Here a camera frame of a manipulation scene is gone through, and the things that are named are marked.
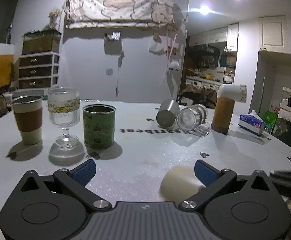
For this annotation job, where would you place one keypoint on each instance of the brown cylindrical container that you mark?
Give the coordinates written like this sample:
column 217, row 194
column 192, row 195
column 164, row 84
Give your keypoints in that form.
column 222, row 115

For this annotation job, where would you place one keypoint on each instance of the white drawer unit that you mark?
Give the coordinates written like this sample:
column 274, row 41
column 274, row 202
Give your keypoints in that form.
column 39, row 70

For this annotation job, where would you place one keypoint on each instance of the green tin can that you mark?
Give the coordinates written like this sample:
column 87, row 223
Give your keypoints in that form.
column 99, row 120

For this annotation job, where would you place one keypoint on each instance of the lying stainless steel cup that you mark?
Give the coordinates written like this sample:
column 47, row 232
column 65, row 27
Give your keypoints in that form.
column 167, row 113

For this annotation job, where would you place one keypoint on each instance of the brown draped chair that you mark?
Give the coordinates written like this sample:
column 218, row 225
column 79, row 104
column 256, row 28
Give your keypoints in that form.
column 200, row 95

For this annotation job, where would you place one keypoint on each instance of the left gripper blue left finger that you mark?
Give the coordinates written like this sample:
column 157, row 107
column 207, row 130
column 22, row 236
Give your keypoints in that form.
column 84, row 173

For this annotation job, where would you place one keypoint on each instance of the patterned hanging blanket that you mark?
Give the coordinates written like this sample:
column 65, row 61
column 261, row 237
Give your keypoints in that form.
column 142, row 14

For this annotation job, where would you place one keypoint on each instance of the ribbed stemmed glass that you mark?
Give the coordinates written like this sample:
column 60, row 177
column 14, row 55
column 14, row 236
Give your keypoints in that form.
column 64, row 112

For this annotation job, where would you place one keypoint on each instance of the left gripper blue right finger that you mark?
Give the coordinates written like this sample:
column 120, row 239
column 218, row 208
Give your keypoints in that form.
column 205, row 173

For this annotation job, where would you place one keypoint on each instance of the cream steel-lined cup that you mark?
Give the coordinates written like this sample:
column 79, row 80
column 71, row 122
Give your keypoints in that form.
column 179, row 184

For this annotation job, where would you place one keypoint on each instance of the cream cup with brown sleeve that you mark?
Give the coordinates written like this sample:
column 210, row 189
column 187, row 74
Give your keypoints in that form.
column 28, row 116

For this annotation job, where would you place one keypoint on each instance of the glass fish tank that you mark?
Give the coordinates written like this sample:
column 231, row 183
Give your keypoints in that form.
column 41, row 42

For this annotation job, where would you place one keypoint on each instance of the blue tissue box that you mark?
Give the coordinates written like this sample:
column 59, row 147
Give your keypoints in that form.
column 252, row 123

